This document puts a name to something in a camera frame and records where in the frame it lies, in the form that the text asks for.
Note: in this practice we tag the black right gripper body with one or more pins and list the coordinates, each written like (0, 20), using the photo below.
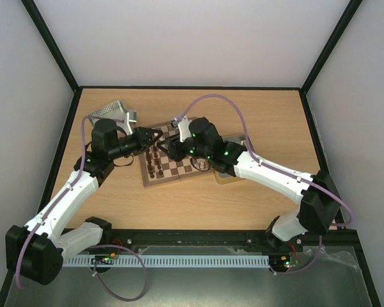
(173, 148)

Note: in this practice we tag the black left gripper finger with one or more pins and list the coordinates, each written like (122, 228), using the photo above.
(153, 133)
(152, 143)

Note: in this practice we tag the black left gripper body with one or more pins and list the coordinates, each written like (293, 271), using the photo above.
(141, 141)

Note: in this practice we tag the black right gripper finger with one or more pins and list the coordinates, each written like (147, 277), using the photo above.
(168, 141)
(168, 148)

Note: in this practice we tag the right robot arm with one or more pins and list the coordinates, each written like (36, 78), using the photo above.
(316, 195)

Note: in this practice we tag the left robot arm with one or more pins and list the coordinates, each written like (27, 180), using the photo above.
(38, 250)

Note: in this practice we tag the wooden chess board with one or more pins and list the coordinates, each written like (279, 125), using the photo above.
(174, 171)

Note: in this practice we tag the row of dark chess pieces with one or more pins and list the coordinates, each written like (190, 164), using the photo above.
(153, 163)

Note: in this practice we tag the silver embossed tin lid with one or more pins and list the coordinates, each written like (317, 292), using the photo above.
(113, 110)

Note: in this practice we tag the gold tin box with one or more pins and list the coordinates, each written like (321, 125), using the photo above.
(225, 178)

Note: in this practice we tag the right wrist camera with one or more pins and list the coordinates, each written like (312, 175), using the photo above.
(181, 122)

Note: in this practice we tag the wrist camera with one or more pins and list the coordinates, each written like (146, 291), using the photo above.
(181, 122)
(129, 119)

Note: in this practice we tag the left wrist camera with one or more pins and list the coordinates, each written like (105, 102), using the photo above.
(129, 119)

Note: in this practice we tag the light blue cable duct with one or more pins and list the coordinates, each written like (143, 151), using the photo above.
(170, 261)

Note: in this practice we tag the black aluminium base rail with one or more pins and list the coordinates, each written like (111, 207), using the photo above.
(255, 240)

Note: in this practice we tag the black enclosure frame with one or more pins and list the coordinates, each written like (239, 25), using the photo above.
(339, 236)

